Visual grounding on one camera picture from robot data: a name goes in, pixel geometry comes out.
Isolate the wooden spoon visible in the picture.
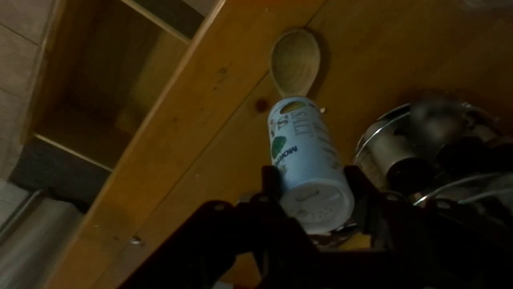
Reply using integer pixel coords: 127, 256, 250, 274
268, 25, 324, 104

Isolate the white salt container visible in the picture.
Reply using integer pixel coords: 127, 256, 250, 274
266, 94, 358, 235

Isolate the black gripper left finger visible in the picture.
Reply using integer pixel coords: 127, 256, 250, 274
119, 163, 322, 289

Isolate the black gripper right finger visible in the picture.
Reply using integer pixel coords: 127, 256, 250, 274
342, 163, 513, 289

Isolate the wooden dresser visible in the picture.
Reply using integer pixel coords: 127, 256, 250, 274
45, 0, 513, 289

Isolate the open wooden drawer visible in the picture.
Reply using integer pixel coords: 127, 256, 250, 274
19, 0, 221, 173

